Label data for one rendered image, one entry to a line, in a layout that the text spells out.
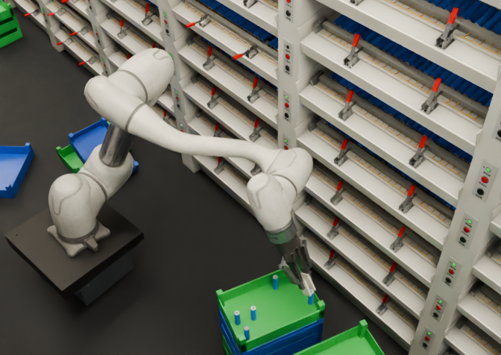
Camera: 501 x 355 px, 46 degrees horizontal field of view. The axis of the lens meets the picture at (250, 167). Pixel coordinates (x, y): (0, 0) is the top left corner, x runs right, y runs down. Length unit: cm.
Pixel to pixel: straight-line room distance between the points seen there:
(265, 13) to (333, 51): 29
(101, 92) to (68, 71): 193
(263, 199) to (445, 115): 53
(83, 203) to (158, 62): 64
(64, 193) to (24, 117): 131
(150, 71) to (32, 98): 180
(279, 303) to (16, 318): 110
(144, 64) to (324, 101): 57
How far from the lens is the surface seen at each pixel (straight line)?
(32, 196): 302
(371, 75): 166
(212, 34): 219
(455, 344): 207
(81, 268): 233
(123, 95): 179
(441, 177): 168
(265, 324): 202
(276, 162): 177
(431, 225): 182
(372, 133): 177
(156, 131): 175
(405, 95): 161
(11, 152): 327
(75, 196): 223
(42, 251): 242
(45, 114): 346
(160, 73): 189
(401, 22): 153
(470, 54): 145
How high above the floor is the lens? 208
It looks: 45 degrees down
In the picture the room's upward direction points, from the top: 2 degrees counter-clockwise
